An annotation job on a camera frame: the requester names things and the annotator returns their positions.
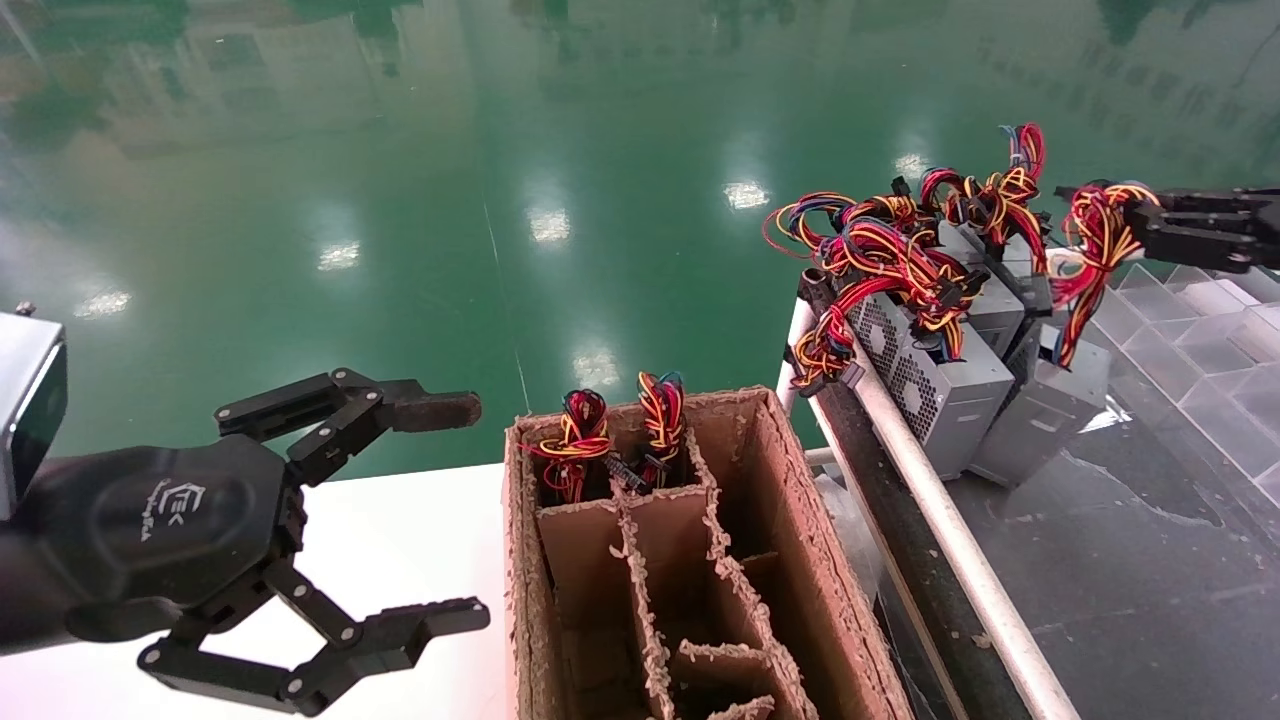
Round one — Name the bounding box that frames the worn cardboard divider box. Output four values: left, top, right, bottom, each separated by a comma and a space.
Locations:
503, 387, 891, 720

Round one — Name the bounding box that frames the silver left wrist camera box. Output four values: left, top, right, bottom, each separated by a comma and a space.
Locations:
0, 303, 69, 523

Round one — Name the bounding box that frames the clear acrylic divider tray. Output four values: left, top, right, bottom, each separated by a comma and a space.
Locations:
1085, 262, 1280, 501

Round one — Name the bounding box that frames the white vertical leg pipe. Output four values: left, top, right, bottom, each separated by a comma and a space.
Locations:
776, 298, 816, 416

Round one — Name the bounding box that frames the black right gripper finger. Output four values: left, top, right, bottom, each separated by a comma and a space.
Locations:
1129, 185, 1280, 230
1134, 229, 1280, 274

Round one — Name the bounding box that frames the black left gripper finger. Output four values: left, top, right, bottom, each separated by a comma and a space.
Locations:
214, 368, 484, 488
136, 557, 492, 718

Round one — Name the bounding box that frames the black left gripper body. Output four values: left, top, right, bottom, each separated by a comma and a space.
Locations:
0, 435, 307, 657

